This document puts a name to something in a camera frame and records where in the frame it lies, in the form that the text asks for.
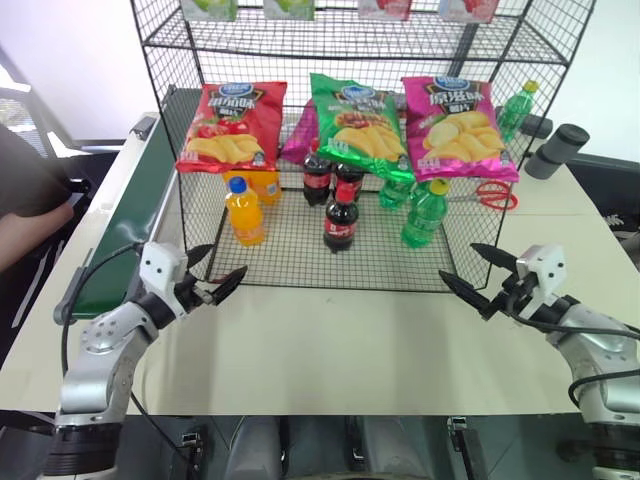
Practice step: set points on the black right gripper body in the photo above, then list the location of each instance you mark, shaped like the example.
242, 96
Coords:
515, 295

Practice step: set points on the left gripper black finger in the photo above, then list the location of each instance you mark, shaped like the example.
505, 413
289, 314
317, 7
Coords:
227, 284
199, 256

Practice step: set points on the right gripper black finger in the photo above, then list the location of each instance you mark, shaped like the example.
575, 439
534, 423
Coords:
497, 258
467, 295

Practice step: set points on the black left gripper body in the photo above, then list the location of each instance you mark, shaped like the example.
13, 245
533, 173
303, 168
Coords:
194, 292

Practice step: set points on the person's bare forearm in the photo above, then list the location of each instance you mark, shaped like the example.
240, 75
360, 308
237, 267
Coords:
30, 232

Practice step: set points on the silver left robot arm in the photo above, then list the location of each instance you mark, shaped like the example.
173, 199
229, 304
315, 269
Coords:
107, 350

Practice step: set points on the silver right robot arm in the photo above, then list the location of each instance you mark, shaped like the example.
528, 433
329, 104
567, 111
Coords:
595, 345

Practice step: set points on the green conveyor belt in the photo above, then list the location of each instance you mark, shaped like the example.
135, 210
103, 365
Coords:
135, 200

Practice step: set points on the orange soda bottle blue cap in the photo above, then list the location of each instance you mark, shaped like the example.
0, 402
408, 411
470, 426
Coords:
245, 215
265, 187

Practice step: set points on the green soda bottle yellow cap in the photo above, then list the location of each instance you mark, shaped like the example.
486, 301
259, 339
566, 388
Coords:
392, 195
425, 217
515, 112

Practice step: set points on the grey cylinder with black end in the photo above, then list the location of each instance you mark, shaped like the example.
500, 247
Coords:
555, 150

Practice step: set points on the cola bottle red cap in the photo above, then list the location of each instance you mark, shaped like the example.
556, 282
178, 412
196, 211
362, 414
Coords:
317, 175
340, 222
350, 176

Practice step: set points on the dark machine housing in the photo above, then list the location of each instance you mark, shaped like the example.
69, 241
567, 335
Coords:
612, 200

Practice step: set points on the red potato chips bag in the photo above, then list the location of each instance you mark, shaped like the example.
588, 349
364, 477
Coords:
232, 127

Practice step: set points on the pink potato chips bag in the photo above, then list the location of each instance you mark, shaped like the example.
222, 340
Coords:
457, 130

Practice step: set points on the magenta foil snack bag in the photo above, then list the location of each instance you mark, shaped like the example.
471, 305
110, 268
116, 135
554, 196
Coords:
300, 137

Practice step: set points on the person's dark shirt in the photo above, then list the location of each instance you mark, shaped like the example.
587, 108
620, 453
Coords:
30, 175

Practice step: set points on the green potato chips bag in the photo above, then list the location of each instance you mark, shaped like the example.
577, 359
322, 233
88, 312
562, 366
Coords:
362, 127

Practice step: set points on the dark rounded robot body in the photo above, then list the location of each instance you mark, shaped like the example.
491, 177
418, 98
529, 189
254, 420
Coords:
330, 447

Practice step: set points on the mesh back office chair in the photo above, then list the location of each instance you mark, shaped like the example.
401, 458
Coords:
25, 115

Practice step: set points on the green printed drink carton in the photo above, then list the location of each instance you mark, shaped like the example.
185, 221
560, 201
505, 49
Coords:
290, 7
210, 7

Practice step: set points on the red printed drink carton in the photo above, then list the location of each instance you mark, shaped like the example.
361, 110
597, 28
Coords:
470, 9
385, 7

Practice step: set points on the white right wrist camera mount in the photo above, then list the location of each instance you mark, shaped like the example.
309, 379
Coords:
545, 265

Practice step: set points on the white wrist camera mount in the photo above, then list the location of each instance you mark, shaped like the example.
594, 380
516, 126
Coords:
545, 265
157, 267

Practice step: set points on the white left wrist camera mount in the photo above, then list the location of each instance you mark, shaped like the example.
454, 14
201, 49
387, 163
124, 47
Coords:
157, 267

